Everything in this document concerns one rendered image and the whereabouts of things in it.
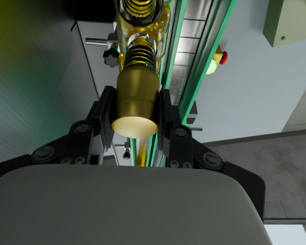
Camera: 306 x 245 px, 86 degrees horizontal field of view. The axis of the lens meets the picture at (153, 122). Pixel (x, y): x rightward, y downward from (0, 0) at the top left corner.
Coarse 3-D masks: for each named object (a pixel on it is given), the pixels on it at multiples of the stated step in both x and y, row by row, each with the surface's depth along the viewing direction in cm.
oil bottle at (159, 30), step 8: (168, 8) 16; (160, 16) 16; (168, 16) 16; (120, 24) 16; (128, 24) 16; (152, 24) 16; (160, 24) 16; (168, 24) 16; (120, 32) 16; (128, 32) 16; (136, 32) 16; (144, 32) 16; (152, 32) 16; (160, 32) 16; (168, 32) 17; (120, 40) 17; (160, 40) 17; (120, 48) 18; (160, 48) 17; (160, 56) 19
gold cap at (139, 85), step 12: (120, 72) 12; (132, 72) 12; (144, 72) 12; (120, 84) 12; (132, 84) 11; (144, 84) 11; (156, 84) 12; (120, 96) 11; (132, 96) 11; (144, 96) 11; (156, 96) 12; (120, 108) 11; (132, 108) 10; (144, 108) 10; (156, 108) 11; (120, 120) 10; (132, 120) 10; (144, 120) 10; (156, 120) 11; (120, 132) 12; (132, 132) 12; (144, 132) 12
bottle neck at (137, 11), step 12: (120, 0) 9; (132, 0) 11; (144, 0) 12; (156, 0) 9; (120, 12) 10; (132, 12) 11; (144, 12) 11; (156, 12) 10; (132, 24) 11; (144, 24) 10
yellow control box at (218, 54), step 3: (219, 45) 49; (219, 48) 48; (216, 51) 48; (219, 51) 48; (216, 54) 47; (219, 54) 47; (222, 54) 47; (213, 57) 48; (216, 57) 48; (219, 57) 48; (216, 60) 49; (219, 60) 49; (216, 63) 50; (216, 66) 50; (213, 72) 52
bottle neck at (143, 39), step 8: (128, 40) 16; (136, 40) 15; (144, 40) 15; (152, 40) 16; (128, 48) 15; (136, 48) 14; (144, 48) 14; (152, 48) 15; (128, 56) 14; (136, 56) 14; (144, 56) 14; (152, 56) 15; (128, 64) 13; (136, 64) 13; (144, 64) 13; (152, 64) 14
